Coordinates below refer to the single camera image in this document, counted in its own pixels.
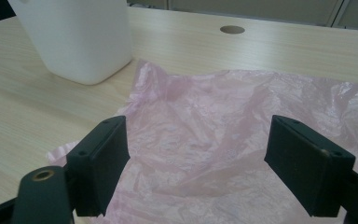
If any white plastic bin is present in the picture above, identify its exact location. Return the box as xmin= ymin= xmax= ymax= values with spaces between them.
xmin=7 ymin=0 xmax=134 ymax=86

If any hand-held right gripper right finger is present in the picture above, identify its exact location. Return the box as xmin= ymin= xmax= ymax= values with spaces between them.
xmin=264 ymin=114 xmax=356 ymax=218

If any round table cable hole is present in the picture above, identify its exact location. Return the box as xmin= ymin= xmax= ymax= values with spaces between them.
xmin=219 ymin=25 xmax=246 ymax=35

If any pink plastic bag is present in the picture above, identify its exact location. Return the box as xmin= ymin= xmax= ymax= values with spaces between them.
xmin=46 ymin=60 xmax=358 ymax=224

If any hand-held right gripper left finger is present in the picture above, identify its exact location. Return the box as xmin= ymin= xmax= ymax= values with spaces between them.
xmin=64 ymin=115 xmax=131 ymax=217

